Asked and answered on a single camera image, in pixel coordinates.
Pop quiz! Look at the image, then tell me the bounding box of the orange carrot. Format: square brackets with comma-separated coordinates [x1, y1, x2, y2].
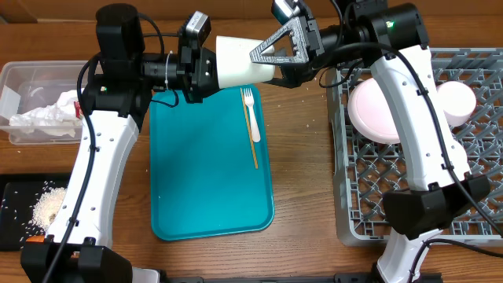
[26, 235, 45, 242]

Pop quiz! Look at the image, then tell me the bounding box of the clear plastic bin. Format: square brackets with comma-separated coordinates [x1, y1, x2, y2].
[1, 61, 86, 145]

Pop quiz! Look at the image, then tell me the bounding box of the large pink plate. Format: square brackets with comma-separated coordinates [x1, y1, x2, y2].
[347, 78, 400, 144]

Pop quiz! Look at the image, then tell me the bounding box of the nuts and rice pile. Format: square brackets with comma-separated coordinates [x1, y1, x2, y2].
[31, 187, 66, 231]

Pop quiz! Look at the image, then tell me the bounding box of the teal plastic tray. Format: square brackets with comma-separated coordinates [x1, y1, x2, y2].
[149, 85, 275, 241]

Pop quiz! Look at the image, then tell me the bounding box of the pale green cup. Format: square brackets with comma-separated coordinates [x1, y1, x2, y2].
[215, 35, 275, 89]

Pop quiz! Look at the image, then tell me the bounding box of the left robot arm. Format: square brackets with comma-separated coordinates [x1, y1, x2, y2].
[20, 3, 219, 282]

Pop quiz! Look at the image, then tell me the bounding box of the black tray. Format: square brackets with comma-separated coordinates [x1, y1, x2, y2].
[1, 173, 71, 252]

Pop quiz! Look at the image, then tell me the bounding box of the white bowl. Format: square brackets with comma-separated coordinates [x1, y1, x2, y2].
[449, 140, 470, 178]

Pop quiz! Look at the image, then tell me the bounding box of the white napkin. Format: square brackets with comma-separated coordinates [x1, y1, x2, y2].
[9, 90, 82, 138]

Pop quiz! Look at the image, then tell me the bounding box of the grey dishwasher rack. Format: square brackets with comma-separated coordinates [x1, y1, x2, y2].
[324, 48, 502, 246]

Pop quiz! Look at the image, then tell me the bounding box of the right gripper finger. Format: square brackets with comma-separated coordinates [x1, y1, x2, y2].
[249, 17, 309, 64]
[266, 73, 306, 89]

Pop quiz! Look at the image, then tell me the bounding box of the red snack wrapper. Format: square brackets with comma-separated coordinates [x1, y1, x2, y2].
[74, 101, 83, 119]

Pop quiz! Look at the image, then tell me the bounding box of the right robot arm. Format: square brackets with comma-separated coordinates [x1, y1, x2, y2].
[250, 0, 490, 282]

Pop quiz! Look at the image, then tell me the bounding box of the pink bowl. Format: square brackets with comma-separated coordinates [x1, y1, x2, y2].
[437, 81, 476, 127]

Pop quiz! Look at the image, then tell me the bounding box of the white plastic fork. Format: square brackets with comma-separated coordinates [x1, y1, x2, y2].
[244, 88, 261, 143]

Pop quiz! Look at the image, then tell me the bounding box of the wooden chopstick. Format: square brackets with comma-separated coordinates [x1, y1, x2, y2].
[240, 88, 259, 170]

